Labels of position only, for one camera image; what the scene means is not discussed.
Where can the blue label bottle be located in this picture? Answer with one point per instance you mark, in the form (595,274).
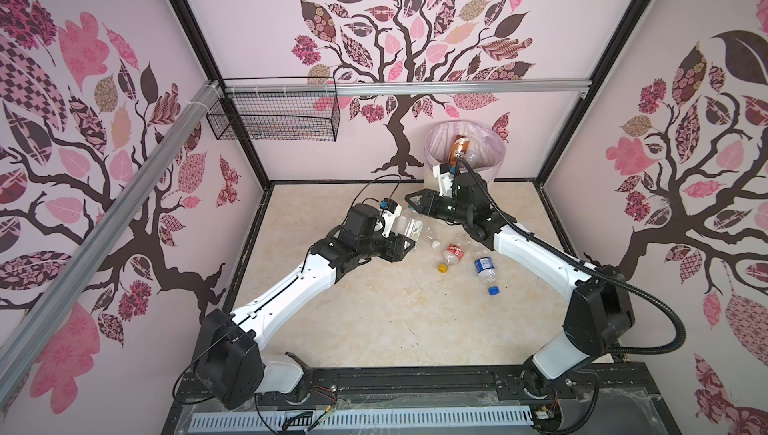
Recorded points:
(485,270)

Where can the white bin with purple liner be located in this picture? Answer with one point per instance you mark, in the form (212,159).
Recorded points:
(481,147)

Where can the brown coffee bottle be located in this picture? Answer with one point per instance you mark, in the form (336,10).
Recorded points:
(459,148)

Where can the clear bottle red cap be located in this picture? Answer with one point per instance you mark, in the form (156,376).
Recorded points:
(475,159)

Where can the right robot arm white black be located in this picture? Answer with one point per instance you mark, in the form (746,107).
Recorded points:
(599,310)

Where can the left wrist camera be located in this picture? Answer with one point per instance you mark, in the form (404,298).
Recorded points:
(369,220)

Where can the black wire basket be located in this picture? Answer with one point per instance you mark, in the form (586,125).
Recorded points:
(285,108)

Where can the aluminium rail back wall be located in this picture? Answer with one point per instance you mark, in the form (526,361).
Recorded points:
(408,87)

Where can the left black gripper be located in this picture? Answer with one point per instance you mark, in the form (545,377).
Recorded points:
(395,246)

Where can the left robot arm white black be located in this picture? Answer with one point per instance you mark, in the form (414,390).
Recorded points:
(228,358)

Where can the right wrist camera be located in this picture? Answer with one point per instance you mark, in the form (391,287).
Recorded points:
(444,175)

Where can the clear bottle green label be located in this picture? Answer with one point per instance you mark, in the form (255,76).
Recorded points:
(410,224)

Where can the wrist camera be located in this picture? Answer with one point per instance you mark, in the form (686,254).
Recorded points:
(369,220)
(444,175)

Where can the black base frame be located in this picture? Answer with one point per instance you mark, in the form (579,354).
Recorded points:
(602,398)

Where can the clear crushed bottle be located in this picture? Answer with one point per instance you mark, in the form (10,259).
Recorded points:
(430,235)

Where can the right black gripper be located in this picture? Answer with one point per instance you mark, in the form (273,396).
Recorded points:
(426,196)

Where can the white slotted cable duct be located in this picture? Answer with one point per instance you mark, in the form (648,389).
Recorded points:
(355,420)

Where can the small bottle red label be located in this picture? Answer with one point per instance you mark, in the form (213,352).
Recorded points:
(451,255)

